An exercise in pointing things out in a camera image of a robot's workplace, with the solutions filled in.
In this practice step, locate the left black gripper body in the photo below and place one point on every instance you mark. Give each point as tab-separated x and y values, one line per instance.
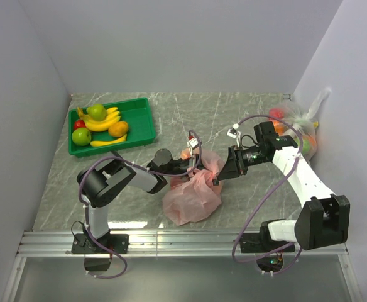
180	167

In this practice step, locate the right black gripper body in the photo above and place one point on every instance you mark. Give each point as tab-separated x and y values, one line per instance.
249	156

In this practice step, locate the pink plastic bag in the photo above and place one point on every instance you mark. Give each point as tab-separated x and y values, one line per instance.
196	198

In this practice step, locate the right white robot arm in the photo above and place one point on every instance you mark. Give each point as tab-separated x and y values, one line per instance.
324	217

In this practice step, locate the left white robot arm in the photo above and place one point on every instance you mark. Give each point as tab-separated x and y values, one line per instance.
99	186

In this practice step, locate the clear bag of fruits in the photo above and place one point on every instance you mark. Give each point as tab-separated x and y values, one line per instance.
305	122

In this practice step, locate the orange fake orange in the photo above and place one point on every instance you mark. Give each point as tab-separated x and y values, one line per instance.
118	129

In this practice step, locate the yellow fake banana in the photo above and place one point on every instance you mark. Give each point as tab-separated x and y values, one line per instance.
98	143

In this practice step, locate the green fake pear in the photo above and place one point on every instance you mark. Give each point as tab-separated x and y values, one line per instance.
97	112

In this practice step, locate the green fake apple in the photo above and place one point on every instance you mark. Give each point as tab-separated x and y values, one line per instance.
81	137

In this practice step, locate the red fake strawberry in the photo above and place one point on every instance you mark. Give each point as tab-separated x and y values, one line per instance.
79	124

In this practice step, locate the green plastic tray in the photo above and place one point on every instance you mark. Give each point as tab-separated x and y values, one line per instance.
136	112

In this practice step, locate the small yellow banana bunch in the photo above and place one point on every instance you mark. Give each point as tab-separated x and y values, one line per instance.
112	117

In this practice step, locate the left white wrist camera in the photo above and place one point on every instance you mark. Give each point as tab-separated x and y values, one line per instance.
192	144

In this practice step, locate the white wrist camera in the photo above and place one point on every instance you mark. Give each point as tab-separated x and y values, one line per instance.
192	144
234	133

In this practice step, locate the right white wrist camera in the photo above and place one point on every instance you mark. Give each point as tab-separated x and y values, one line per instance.
234	133

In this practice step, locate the aluminium mounting rail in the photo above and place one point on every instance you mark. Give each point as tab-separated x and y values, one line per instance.
141	243

